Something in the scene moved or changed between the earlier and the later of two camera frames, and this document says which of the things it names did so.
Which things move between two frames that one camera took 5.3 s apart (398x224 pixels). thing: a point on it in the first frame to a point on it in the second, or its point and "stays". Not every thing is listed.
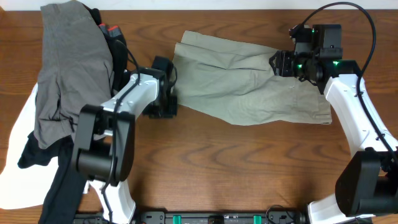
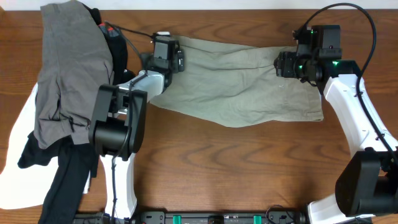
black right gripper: (283, 66) stays
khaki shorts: (234, 83) stays
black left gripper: (170, 113) to (178, 62)
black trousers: (63, 201) stays
